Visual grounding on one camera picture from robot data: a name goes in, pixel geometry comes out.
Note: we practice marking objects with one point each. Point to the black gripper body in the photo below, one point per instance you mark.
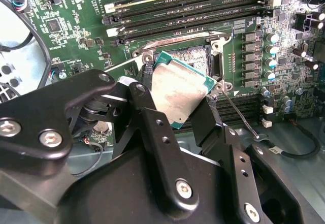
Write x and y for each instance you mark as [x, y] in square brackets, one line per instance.
[122, 196]

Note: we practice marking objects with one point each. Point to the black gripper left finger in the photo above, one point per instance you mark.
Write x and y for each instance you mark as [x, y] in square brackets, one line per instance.
[38, 112]

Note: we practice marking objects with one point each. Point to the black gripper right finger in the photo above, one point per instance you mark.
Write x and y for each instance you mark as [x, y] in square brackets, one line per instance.
[208, 122]

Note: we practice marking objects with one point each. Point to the silver CPU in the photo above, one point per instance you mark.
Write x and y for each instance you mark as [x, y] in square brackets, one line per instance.
[177, 92]

